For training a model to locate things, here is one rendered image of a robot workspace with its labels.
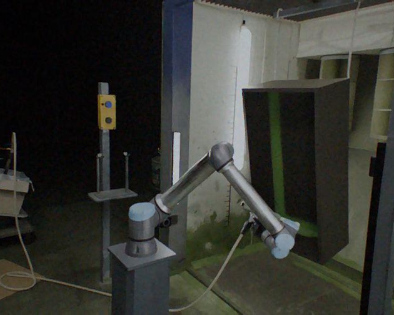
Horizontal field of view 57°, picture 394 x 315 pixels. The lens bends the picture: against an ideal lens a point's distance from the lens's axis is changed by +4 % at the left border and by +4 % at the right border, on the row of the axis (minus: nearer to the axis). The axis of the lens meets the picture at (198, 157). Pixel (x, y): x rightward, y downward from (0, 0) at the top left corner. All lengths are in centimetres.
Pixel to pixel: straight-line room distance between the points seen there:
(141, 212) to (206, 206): 126
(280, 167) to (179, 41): 130
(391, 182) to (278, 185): 187
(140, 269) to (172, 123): 126
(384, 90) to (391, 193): 216
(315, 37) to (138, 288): 273
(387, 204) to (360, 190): 241
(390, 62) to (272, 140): 111
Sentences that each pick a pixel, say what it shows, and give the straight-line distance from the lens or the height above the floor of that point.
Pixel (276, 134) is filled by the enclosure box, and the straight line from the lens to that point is 289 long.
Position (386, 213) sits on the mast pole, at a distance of 127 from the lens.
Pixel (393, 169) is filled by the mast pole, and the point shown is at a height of 136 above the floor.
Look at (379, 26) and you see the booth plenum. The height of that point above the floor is 214.
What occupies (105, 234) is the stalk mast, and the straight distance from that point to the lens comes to 304.
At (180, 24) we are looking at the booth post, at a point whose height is 211.
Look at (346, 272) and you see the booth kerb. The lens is 348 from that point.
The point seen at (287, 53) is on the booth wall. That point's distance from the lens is 371.
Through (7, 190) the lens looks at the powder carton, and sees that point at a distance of 393.
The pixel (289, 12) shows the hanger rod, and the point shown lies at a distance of 280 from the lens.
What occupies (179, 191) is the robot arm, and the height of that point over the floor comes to 99.
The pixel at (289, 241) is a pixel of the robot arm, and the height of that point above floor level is 85.
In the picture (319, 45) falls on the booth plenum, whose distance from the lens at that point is 366.
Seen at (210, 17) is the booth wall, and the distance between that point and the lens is 310.
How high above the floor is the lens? 156
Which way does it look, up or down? 10 degrees down
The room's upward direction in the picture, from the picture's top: 2 degrees clockwise
